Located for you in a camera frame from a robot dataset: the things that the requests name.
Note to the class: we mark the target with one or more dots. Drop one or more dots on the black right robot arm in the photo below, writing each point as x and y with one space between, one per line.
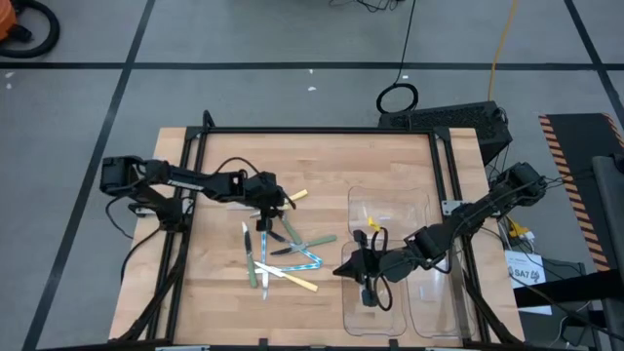
468 219

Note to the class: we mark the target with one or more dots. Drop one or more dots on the silver metal bracket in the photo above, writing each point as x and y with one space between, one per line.
451 207

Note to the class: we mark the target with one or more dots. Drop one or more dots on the grey upright post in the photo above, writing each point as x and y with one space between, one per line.
612 205

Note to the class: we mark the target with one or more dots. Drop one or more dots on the orange vacuum cleaner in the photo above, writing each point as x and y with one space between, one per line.
6 22

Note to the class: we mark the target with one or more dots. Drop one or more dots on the white paper label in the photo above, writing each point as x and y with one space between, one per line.
524 263

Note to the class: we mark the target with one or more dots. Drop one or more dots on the black hazard striped mat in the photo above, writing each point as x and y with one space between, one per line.
580 141

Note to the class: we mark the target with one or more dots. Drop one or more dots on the yellow plug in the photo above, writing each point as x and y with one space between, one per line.
516 228

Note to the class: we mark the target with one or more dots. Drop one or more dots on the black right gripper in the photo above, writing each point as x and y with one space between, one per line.
395 265

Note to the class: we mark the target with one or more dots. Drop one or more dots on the clear plastic bin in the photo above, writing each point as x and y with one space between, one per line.
390 205
439 312
351 317

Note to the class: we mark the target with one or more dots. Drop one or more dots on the black perforated computer case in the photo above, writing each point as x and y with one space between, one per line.
448 119

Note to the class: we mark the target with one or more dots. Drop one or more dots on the black metal table frame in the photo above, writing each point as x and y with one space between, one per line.
317 130

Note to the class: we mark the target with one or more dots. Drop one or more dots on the black cross beam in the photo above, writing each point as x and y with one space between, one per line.
560 290

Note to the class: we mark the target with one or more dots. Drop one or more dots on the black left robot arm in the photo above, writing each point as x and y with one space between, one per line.
195 183

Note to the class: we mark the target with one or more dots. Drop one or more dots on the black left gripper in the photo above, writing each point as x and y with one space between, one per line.
265 190

